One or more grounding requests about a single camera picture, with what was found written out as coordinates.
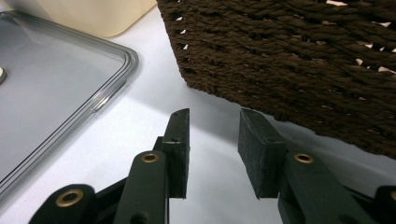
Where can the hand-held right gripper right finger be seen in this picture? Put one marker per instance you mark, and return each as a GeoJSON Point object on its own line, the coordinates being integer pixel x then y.
{"type": "Point", "coordinates": [308, 193]}

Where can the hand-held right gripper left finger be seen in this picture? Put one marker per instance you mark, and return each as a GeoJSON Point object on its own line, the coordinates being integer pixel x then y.
{"type": "Point", "coordinates": [146, 189]}

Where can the clear plastic lid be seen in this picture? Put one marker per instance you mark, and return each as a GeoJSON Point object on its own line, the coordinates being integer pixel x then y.
{"type": "Point", "coordinates": [46, 93]}

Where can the brown wicker basket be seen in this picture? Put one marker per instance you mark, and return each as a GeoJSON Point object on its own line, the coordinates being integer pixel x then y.
{"type": "Point", "coordinates": [280, 56]}

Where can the cream divided storage box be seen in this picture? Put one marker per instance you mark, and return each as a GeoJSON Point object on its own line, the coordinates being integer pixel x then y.
{"type": "Point", "coordinates": [93, 15]}

